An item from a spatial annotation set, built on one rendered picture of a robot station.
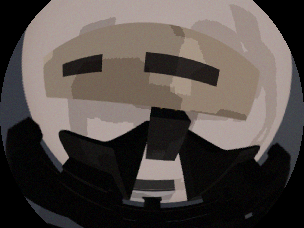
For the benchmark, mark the black two-prong charger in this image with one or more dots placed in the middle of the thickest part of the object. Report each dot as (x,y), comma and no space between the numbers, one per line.
(166,133)

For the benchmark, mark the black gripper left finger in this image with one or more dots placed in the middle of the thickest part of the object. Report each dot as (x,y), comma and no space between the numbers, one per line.
(120,157)

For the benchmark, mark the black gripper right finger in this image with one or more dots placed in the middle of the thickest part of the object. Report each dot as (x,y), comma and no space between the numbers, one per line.
(204,164)

